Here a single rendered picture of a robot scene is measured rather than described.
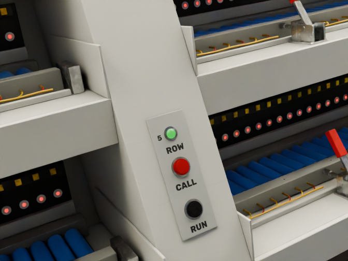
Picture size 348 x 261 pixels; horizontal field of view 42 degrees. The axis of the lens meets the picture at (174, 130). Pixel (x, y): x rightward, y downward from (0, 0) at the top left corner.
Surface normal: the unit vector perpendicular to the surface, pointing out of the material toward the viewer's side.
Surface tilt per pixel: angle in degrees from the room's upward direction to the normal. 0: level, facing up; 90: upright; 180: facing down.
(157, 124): 90
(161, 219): 90
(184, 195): 90
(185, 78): 90
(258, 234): 21
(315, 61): 111
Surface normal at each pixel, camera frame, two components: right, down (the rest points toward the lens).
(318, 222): -0.13, -0.93
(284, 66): 0.47, 0.23
